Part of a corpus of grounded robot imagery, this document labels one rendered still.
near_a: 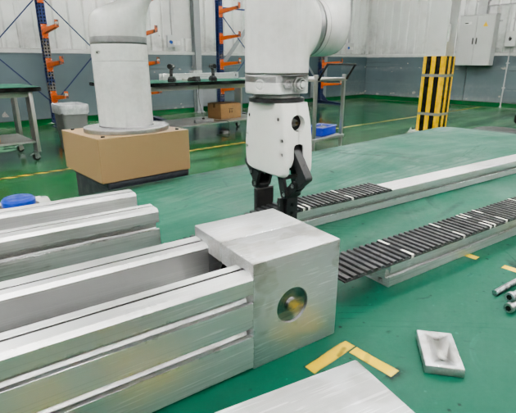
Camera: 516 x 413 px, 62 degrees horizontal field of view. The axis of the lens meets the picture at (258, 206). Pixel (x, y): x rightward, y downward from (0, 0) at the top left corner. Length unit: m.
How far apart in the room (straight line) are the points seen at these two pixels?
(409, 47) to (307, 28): 12.51
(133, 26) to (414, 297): 0.77
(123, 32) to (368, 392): 0.89
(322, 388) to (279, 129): 0.40
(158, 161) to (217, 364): 0.70
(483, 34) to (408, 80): 2.24
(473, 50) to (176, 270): 11.75
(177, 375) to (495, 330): 0.30
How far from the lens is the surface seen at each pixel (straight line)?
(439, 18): 6.96
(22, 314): 0.36
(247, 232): 0.39
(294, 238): 0.38
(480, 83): 12.19
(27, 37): 8.28
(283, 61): 0.56
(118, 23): 1.00
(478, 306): 0.51
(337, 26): 0.63
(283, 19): 0.56
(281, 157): 0.57
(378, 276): 0.52
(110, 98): 1.01
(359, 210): 0.73
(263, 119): 0.59
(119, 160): 0.95
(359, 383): 0.23
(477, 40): 12.00
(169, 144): 1.00
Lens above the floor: 1.02
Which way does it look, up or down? 18 degrees down
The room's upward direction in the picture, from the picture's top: straight up
